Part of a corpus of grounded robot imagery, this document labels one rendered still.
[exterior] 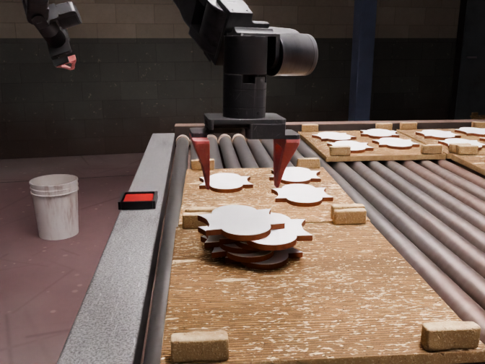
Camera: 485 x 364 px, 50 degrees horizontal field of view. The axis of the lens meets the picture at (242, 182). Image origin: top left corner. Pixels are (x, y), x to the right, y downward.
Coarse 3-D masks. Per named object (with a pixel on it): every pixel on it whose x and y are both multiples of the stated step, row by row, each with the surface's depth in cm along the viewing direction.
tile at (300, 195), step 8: (288, 184) 116; (296, 184) 116; (304, 184) 116; (272, 192) 112; (280, 192) 110; (288, 192) 110; (296, 192) 110; (304, 192) 110; (312, 192) 110; (320, 192) 110; (280, 200) 106; (288, 200) 105; (296, 200) 104; (304, 200) 104; (312, 200) 104; (320, 200) 105; (328, 200) 107
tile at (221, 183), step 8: (216, 176) 122; (224, 176) 122; (232, 176) 122; (240, 176) 122; (248, 176) 122; (216, 184) 116; (224, 184) 116; (232, 184) 116; (240, 184) 116; (248, 184) 116; (224, 192) 113; (232, 192) 113
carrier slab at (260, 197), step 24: (240, 168) 134; (264, 168) 134; (312, 168) 134; (192, 192) 113; (216, 192) 113; (240, 192) 113; (264, 192) 113; (336, 192) 113; (288, 216) 98; (312, 216) 98
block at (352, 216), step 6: (336, 210) 93; (342, 210) 93; (348, 210) 93; (354, 210) 93; (360, 210) 93; (336, 216) 93; (342, 216) 93; (348, 216) 93; (354, 216) 93; (360, 216) 93; (366, 216) 93; (336, 222) 93; (342, 222) 93; (348, 222) 93; (354, 222) 93; (360, 222) 93
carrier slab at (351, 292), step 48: (192, 240) 86; (336, 240) 86; (384, 240) 86; (192, 288) 70; (240, 288) 70; (288, 288) 70; (336, 288) 70; (384, 288) 70; (240, 336) 59; (288, 336) 59; (336, 336) 59; (384, 336) 59
